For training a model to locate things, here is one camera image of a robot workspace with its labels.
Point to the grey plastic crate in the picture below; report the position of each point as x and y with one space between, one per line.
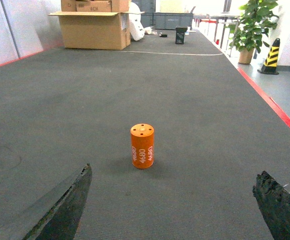
169 21

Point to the potted green plant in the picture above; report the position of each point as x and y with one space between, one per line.
256 20

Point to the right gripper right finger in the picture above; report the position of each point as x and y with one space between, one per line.
274 204

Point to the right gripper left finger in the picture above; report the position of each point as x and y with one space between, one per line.
54 216

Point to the large open cardboard box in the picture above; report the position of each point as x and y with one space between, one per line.
95 30

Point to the small cardboard box on top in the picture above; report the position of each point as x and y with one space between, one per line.
116 6

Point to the orange cylinder cap 4680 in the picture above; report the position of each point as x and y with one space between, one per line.
142 145

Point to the black small bin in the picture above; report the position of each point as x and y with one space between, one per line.
180 35

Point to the yellow black traffic cone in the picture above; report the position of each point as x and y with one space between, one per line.
270 65

